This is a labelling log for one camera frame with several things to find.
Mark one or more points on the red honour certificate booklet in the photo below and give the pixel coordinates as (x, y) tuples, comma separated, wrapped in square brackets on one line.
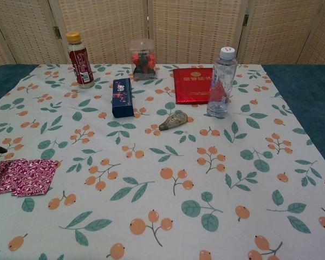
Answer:
[(191, 86)]

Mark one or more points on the red label drink bottle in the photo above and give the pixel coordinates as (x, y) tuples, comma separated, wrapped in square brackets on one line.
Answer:
[(81, 67)]

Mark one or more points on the red black toy figure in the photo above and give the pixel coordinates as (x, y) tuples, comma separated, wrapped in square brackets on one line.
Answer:
[(143, 65)]

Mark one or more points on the clear plastic water bottle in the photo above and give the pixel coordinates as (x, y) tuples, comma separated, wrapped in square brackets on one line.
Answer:
[(222, 81)]

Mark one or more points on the navy blue floral box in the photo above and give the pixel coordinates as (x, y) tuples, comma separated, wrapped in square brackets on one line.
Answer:
[(122, 100)]

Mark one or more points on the teal fabric table cover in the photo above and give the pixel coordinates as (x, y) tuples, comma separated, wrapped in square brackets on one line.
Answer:
[(300, 92)]

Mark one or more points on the floral orange berry tablecloth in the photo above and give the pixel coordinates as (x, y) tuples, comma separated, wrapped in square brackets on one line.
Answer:
[(151, 189)]

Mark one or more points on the clear plastic display box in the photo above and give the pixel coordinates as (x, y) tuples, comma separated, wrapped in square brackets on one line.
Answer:
[(142, 44)]

